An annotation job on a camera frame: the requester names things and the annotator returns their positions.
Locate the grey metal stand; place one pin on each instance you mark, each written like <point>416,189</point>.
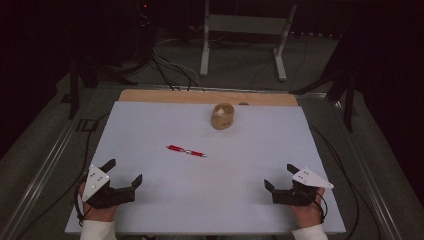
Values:
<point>246,24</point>

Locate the person's left hand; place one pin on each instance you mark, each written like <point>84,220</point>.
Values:
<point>100,214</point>

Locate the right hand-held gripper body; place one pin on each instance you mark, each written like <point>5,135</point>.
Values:
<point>298,196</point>

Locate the aluminium floor rail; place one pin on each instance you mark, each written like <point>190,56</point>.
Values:
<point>370,180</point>
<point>213,88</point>
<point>40,176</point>

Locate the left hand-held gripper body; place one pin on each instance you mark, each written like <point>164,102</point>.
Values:
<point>100,195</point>

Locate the person's right hand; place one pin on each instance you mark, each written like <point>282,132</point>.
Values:
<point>308,215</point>

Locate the wooden table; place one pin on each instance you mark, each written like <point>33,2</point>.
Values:
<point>166,96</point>

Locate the small white object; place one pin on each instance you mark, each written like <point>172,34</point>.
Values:
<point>219,112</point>

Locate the red pen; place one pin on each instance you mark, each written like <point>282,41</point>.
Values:
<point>185,150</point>

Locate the white table mat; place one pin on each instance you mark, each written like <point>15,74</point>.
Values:
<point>206,193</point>

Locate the black tripod stand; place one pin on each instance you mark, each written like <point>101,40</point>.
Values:
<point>74,90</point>
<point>349,106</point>

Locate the round wooden pen holder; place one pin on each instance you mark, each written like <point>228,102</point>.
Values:
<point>222,122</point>

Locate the dark device with red light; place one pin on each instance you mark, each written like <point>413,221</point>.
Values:
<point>144,11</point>

